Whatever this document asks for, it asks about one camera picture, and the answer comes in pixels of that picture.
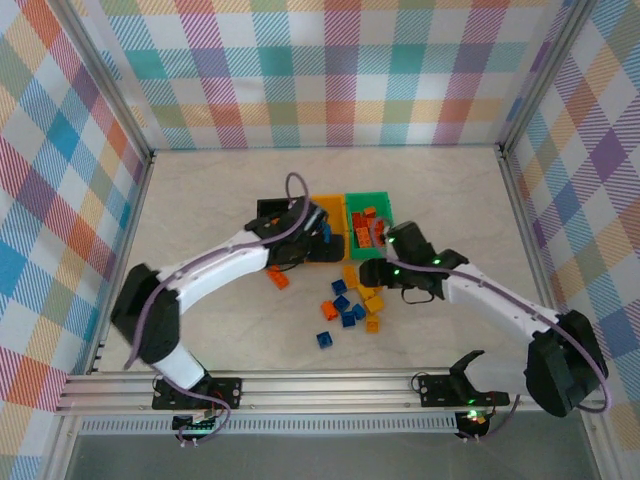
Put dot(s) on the yellow long lego brick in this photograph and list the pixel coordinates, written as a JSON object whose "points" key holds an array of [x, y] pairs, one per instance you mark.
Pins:
{"points": [[367, 293]]}

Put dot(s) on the aluminium frame leg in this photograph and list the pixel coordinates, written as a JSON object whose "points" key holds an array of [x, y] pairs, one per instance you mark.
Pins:
{"points": [[57, 450], [600, 450]]}

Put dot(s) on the aluminium mounting rail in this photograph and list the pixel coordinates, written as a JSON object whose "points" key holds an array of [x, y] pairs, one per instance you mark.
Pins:
{"points": [[325, 390]]}

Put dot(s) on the blue square lego brick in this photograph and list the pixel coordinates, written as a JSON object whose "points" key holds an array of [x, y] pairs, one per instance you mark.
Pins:
{"points": [[325, 340], [339, 286], [359, 312], [341, 303], [348, 320]]}

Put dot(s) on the aluminium frame post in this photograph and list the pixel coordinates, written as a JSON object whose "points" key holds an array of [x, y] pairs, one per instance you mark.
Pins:
{"points": [[545, 75], [114, 90]]}

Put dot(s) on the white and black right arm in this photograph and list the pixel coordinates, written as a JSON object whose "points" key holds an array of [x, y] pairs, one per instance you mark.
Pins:
{"points": [[500, 300]]}

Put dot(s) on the aluminium side rail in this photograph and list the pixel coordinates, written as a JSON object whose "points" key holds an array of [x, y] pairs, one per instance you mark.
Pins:
{"points": [[125, 250], [529, 225]]}

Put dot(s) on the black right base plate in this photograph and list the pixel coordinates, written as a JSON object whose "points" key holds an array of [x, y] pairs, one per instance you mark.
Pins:
{"points": [[435, 390]]}

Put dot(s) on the controller board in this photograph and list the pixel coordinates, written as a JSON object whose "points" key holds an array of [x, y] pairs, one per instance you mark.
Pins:
{"points": [[475, 417], [192, 426]]}

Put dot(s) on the orange long lego brick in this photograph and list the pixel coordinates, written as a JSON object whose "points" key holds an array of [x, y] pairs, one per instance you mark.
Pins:
{"points": [[379, 228], [364, 239], [279, 278], [359, 222], [329, 310], [370, 212]]}

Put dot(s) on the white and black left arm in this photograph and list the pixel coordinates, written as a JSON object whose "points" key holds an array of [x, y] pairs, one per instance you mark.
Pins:
{"points": [[220, 265]]}

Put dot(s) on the left controller board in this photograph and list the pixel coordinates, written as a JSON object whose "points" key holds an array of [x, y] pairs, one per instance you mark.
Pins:
{"points": [[192, 426]]}

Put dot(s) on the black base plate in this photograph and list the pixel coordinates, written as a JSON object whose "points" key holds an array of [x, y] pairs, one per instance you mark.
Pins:
{"points": [[435, 390], [225, 392]]}

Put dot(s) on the right controller board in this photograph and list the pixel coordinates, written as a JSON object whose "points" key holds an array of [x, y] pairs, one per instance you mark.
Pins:
{"points": [[475, 417]]}

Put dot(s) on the green plastic container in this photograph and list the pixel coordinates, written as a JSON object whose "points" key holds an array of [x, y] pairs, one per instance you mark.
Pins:
{"points": [[357, 202]]}

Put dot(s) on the blue long lego brick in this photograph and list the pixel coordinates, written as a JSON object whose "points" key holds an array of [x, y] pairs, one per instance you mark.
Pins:
{"points": [[327, 234]]}

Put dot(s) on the yellow plastic container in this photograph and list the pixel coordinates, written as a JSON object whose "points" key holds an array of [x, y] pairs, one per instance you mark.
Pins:
{"points": [[332, 205]]}

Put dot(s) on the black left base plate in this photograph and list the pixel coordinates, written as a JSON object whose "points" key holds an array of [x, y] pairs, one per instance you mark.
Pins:
{"points": [[225, 392]]}

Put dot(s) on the black plastic container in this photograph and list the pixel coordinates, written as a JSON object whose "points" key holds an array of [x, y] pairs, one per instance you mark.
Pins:
{"points": [[272, 206]]}

